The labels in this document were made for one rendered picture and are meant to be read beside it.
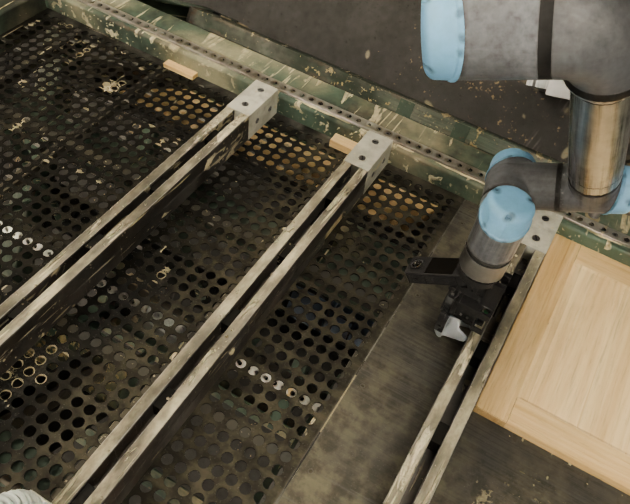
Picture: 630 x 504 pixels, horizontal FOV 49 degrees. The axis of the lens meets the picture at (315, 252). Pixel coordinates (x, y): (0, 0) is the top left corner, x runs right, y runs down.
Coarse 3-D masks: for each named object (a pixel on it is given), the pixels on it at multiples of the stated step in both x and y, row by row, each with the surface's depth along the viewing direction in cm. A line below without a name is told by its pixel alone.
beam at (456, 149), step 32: (64, 0) 180; (128, 0) 182; (128, 32) 175; (192, 32) 176; (192, 64) 171; (256, 64) 170; (288, 96) 163; (320, 96) 165; (352, 96) 166; (320, 128) 163; (352, 128) 158; (416, 128) 161; (416, 160) 154; (480, 160) 156; (480, 192) 151; (608, 224) 147; (608, 256) 145
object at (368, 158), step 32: (352, 160) 148; (384, 160) 154; (320, 192) 140; (352, 192) 142; (320, 224) 135; (288, 256) 129; (256, 288) 127; (288, 288) 132; (224, 320) 119; (256, 320) 123; (192, 352) 113; (224, 352) 115; (160, 384) 109; (192, 384) 109; (128, 416) 105; (160, 416) 105; (128, 448) 105; (160, 448) 108; (96, 480) 101; (128, 480) 102
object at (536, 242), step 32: (544, 224) 141; (544, 256) 137; (512, 288) 130; (512, 320) 125; (480, 352) 120; (448, 384) 114; (480, 384) 115; (448, 416) 115; (416, 448) 106; (448, 448) 107; (416, 480) 107
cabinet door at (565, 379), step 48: (576, 288) 139; (624, 288) 140; (528, 336) 129; (576, 336) 131; (624, 336) 132; (528, 384) 123; (576, 384) 124; (624, 384) 125; (528, 432) 116; (576, 432) 117; (624, 432) 119; (624, 480) 113
